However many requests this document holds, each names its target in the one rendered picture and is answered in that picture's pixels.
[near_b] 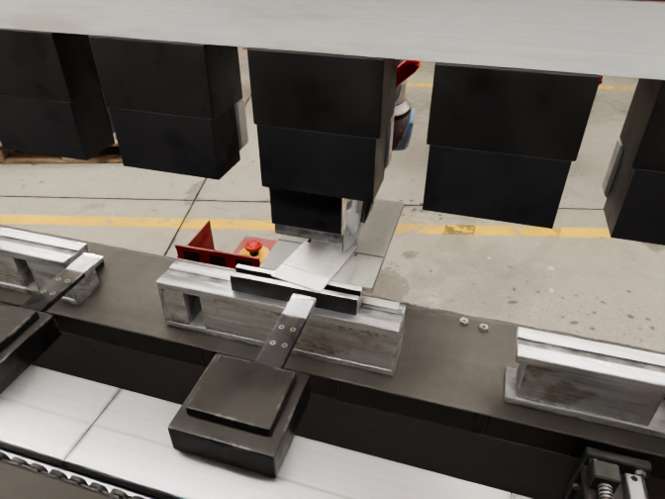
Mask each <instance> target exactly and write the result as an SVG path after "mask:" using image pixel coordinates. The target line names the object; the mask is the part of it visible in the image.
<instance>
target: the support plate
mask: <svg viewBox="0 0 665 499"><path fill-rule="evenodd" d="M404 204H405V203H402V202H396V201H389V200H382V199H374V204H373V207H372V209H371V211H370V213H369V216H368V218H367V220H366V222H365V224H364V225H363V227H362V229H361V231H360V233H359V235H358V248H357V249H356V250H355V251H356V252H362V253H367V254H373V255H379V256H384V258H382V257H376V256H370V255H364V254H357V256H354V255H355V253H353V254H352V255H351V256H350V258H349V259H348V260H347V261H346V262H345V264H344V265H343V266H342V267H341V268H340V270H339V271H338V272H337V273H336V275H335V276H334V277H333V278H332V279H331V281H334V282H339V283H345V284H350V285H355V286H361V287H362V291H365V292H370V293H372V291H373V289H374V286H375V283H376V280H377V278H378V275H379V272H380V270H381V267H382V264H383V262H384V259H385V256H386V254H387V251H388V248H389V246H390V243H391V241H392V238H393V236H394V233H395V230H396V228H397V225H398V222H399V220H400V217H401V214H402V212H403V209H404ZM279 239H281V240H287V241H293V242H298V243H303V242H304V241H305V240H306V239H303V238H297V237H292V236H286V235H281V237H280V238H279ZM300 245H301V244H296V243H290V242H284V241H277V242H276V244H275V245H274V247H273V248H272V249H271V251H270V252H269V254H268V255H267V257H266V258H265V260H264V261H263V262H262V264H261V265H260V267H259V268H264V269H269V270H276V269H277V268H278V267H279V266H280V265H281V264H283V262H284V261H285V260H286V259H287V258H288V257H289V256H290V255H291V254H292V253H293V252H294V251H295V250H296V249H297V248H298V247H299V246H300Z"/></svg>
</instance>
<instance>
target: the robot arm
mask: <svg viewBox="0 0 665 499"><path fill-rule="evenodd" d="M406 88H407V79H406V80H404V81H403V82H402V83H400V84H399V85H398V86H396V96H395V110H394V116H395V119H394V133H393V146H392V150H405V149H406V148H407V147H408V145H409V143H410V139H411V136H412V131H413V125H414V121H415V114H416V111H415V109H414V108H412V107H411V103H410V101H409V99H408V98H406ZM373 204H374V201H373V202H365V201H358V200H350V201H348V202H347V204H346V226H345V229H346V233H345V236H344V241H343V245H342V252H347V251H348V250H349V248H350V247H351V246H352V245H353V243H354V242H355V240H356V238H357V237H358V235H359V233H360V231H361V229H362V227H363V225H364V224H365V222H366V220H367V218H368V216H369V213H370V211H371V209H372V207H373Z"/></svg>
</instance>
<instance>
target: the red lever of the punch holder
mask: <svg viewBox="0 0 665 499"><path fill-rule="evenodd" d="M420 65H421V63H420V61H419V60H405V61H403V62H402V63H400V64H399V65H398V68H397V82H396V86H398V85H399V84H400V83H402V82H403V81H404V80H406V79H407V78H408V77H410V76H411V75H412V74H414V73H415V72H416V71H417V69H418V68H419V67H420Z"/></svg>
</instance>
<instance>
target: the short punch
mask: <svg viewBox="0 0 665 499"><path fill-rule="evenodd" d="M269 196H270V209H271V221H272V224H274V225H275V234H280V235H286V236H292V237H297V238H303V239H309V240H315V241H321V242H327V243H333V244H339V245H343V241H344V231H345V226H346V199H345V198H338V197H331V196H325V195H318V194H312V193H305V192H298V191H291V190H284V189H278V188H271V187H269Z"/></svg>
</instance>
